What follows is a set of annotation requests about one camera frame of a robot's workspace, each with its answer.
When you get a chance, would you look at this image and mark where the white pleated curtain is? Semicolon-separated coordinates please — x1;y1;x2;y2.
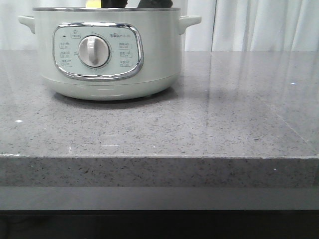
0;0;319;52

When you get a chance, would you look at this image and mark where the pale green electric cooking pot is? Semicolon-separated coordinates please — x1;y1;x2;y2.
18;7;201;101

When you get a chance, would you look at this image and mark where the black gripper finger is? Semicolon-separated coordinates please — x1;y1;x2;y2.
138;0;173;8
101;0;128;8

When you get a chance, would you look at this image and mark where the yellow toy corn cob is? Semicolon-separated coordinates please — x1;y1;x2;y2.
86;0;102;8

